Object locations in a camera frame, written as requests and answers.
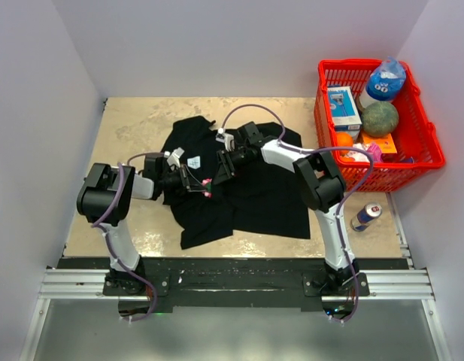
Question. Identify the orange box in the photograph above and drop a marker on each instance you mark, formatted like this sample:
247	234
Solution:
385	143

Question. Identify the pink small package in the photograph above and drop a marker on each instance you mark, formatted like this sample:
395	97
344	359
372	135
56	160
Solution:
375	151

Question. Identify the blue silver drink can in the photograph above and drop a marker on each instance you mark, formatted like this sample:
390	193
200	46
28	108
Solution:
366	216

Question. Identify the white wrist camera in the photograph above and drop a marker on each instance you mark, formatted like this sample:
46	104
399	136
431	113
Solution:
226	138
173	158

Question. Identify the black garment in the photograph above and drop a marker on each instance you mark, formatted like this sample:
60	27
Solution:
262	198

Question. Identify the blue plastic bag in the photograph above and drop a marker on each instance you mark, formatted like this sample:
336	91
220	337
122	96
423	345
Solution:
384	83

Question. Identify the green round melon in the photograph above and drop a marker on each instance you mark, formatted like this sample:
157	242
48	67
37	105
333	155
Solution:
379	119

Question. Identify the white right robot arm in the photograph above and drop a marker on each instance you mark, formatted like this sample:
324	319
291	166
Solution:
321	186

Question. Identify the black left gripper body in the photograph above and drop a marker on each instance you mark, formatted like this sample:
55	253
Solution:
173	181

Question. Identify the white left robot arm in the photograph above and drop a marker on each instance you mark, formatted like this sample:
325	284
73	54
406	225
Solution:
105	198

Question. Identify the orange fruit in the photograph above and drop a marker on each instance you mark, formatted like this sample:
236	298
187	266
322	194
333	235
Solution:
345	142

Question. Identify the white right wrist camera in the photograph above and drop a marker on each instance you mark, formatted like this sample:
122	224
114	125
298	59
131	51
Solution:
226	138

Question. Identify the blue white box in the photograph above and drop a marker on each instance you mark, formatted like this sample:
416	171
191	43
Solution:
345	115

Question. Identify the aluminium rail frame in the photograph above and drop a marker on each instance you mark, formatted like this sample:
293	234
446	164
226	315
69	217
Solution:
398	320

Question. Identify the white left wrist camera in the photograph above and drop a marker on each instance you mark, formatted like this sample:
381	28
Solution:
173	158

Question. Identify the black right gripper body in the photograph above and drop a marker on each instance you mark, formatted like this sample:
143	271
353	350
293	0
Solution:
234	159

